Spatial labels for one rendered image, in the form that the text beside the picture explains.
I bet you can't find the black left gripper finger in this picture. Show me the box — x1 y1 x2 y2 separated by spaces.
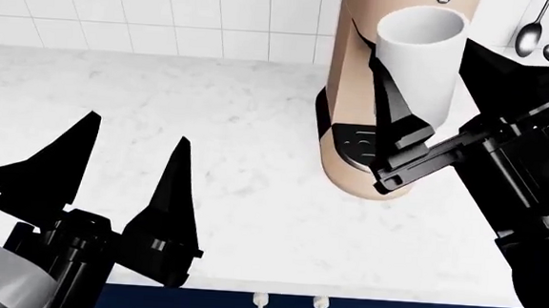
117 133 213 289
0 106 102 231

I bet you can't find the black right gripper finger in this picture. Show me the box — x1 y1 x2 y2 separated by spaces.
456 37 549 125
343 18 444 165

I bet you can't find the white cylindrical mug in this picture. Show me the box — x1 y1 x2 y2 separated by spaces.
370 4 472 130

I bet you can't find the beige coffee machine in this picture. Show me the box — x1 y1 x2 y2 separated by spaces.
307 0 472 206

